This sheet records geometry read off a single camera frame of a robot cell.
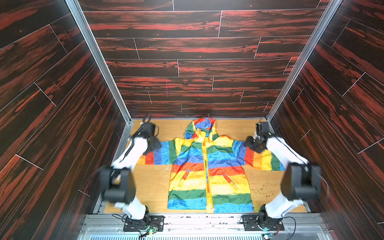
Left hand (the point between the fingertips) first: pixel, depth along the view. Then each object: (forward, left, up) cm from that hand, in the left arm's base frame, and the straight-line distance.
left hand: (156, 146), depth 92 cm
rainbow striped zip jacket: (-10, -33, -11) cm, 36 cm away
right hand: (+3, -60, -1) cm, 60 cm away
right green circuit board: (-44, -60, -11) cm, 75 cm away
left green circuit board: (-43, -5, -8) cm, 44 cm away
